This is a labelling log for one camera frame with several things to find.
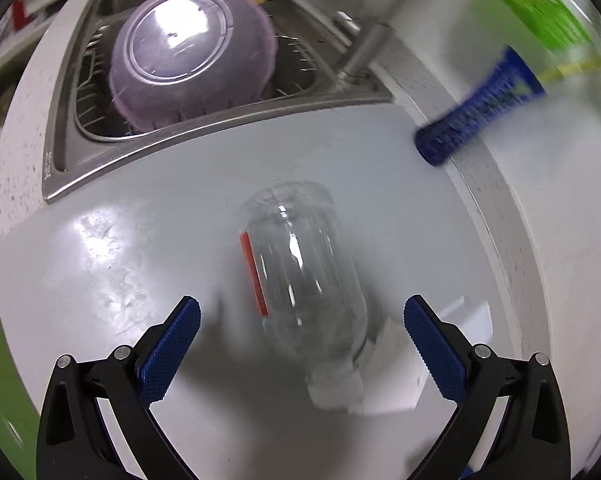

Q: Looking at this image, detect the white crumpled tissue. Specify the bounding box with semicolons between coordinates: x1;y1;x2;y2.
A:
348;317;431;417

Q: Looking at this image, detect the steel gooseneck faucet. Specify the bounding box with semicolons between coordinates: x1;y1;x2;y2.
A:
332;0;434;85

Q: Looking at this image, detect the purple plastic bowl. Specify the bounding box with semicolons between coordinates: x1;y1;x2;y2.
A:
108;0;280;132

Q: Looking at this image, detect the stainless steel sink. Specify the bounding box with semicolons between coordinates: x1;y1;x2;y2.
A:
40;0;395;204

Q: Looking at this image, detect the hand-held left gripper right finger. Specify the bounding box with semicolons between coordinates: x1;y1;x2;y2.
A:
404;295;572;480

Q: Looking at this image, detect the blue glass vase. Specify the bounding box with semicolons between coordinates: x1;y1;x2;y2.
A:
413;45;547;169

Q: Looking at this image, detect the wire dish rack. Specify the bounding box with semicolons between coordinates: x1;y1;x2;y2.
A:
73;22;331;137

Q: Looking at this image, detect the green bamboo plant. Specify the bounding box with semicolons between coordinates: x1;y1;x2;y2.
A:
538;52;601;82

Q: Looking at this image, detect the red plastic item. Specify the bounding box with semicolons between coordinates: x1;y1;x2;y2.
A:
8;0;32;29

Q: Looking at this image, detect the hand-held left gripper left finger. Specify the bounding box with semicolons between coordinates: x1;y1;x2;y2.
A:
36;296;202;480

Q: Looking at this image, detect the clear plastic bottle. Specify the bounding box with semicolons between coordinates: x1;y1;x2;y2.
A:
238;180;370;411

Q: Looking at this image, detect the green plastic basket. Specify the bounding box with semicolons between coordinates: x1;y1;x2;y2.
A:
463;0;600;52

